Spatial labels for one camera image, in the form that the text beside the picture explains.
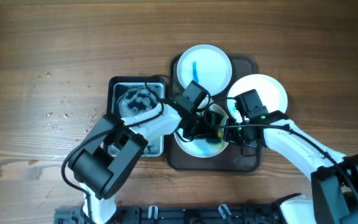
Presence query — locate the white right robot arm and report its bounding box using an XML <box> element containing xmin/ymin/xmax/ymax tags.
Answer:
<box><xmin>224</xmin><ymin>111</ymin><xmax>358</xmax><ymax>223</ymax></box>

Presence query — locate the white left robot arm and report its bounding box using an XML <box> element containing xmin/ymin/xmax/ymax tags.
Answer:
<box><xmin>61</xmin><ymin>102</ymin><xmax>218</xmax><ymax>223</ymax></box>

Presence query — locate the green yellow sponge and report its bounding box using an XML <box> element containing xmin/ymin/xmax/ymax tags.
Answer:
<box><xmin>206</xmin><ymin>111</ymin><xmax>225</xmax><ymax>147</ymax></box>

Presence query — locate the black soapy water tub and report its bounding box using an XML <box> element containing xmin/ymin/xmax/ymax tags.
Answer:
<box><xmin>105</xmin><ymin>76</ymin><xmax>167</xmax><ymax>158</ymax></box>

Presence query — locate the dark brown serving tray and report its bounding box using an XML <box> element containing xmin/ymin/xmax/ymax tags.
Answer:
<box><xmin>163</xmin><ymin>54</ymin><xmax>263</xmax><ymax>174</ymax></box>

